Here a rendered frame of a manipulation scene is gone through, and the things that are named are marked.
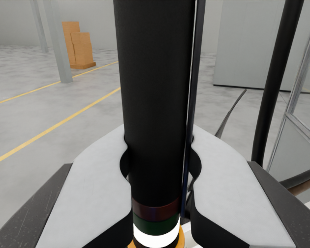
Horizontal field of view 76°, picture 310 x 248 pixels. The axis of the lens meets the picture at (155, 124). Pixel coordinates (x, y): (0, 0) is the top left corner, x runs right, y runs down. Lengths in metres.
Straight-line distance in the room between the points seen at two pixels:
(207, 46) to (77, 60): 7.17
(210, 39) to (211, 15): 1.14
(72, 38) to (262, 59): 6.19
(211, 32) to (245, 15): 6.80
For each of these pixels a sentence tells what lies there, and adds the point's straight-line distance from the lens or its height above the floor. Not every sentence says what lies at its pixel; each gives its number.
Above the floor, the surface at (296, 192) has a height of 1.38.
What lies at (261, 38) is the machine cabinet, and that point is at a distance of 5.54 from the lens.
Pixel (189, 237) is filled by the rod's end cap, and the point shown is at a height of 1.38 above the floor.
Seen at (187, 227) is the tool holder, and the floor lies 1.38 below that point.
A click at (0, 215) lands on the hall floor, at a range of 2.42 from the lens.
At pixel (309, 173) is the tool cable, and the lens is 0.30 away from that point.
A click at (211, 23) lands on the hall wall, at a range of 12.18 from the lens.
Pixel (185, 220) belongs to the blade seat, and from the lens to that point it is 0.41.
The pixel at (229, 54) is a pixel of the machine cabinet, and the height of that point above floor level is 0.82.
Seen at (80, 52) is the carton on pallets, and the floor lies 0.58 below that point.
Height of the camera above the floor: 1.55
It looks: 27 degrees down
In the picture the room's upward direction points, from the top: straight up
